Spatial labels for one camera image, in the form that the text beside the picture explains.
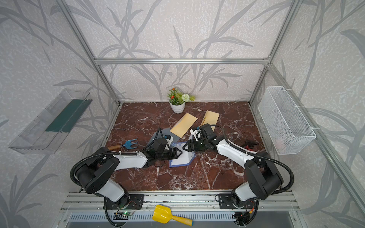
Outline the grey-blue paper envelope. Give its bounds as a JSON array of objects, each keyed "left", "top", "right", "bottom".
[{"left": 148, "top": 128, "right": 180, "bottom": 143}]

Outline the cream yellow envelope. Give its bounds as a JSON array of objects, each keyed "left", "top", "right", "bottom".
[
  {"left": 201, "top": 110, "right": 220, "bottom": 126},
  {"left": 170, "top": 113, "right": 198, "bottom": 138}
]

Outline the blue floral letter paper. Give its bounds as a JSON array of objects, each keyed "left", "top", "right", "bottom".
[{"left": 169, "top": 142, "right": 196, "bottom": 168}]

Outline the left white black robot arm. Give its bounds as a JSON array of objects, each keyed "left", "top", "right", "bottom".
[{"left": 70, "top": 136, "right": 183, "bottom": 202}]

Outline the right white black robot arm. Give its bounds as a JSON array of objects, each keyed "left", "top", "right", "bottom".
[{"left": 183, "top": 123, "right": 295, "bottom": 204}]

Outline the red black small object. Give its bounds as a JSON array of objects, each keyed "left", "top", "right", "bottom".
[{"left": 243, "top": 140, "right": 258, "bottom": 152}]

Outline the white ribbed flower pot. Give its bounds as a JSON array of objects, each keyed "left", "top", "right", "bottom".
[{"left": 170, "top": 103, "right": 185, "bottom": 114}]

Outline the artificial flower plant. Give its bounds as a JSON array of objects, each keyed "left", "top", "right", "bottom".
[{"left": 168, "top": 88, "right": 195, "bottom": 105}]

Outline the yellow plastic scoop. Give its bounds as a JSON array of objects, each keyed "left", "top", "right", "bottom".
[{"left": 153, "top": 205, "right": 193, "bottom": 226}]

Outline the green circuit board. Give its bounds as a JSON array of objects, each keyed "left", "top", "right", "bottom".
[{"left": 114, "top": 211, "right": 134, "bottom": 220}]

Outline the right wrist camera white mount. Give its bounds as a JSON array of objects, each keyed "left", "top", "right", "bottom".
[{"left": 190, "top": 128, "right": 202, "bottom": 141}]

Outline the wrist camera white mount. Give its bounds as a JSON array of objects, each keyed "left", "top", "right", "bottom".
[
  {"left": 190, "top": 128, "right": 202, "bottom": 141},
  {"left": 164, "top": 135, "right": 174, "bottom": 145}
]

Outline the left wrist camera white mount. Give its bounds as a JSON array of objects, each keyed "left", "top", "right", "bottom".
[{"left": 164, "top": 135, "right": 174, "bottom": 145}]

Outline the teal handled tool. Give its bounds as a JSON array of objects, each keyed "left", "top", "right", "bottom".
[{"left": 108, "top": 139, "right": 138, "bottom": 151}]

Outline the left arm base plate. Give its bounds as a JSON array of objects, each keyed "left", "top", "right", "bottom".
[{"left": 103, "top": 194, "right": 144, "bottom": 210}]

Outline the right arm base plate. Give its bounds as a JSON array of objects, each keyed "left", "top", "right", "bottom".
[{"left": 215, "top": 193, "right": 256, "bottom": 210}]

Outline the white wire mesh basket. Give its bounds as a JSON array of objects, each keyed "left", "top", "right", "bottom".
[{"left": 258, "top": 86, "right": 316, "bottom": 155}]

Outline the clear acrylic wall shelf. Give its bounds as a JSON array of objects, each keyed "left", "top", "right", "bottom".
[{"left": 9, "top": 89, "right": 93, "bottom": 154}]

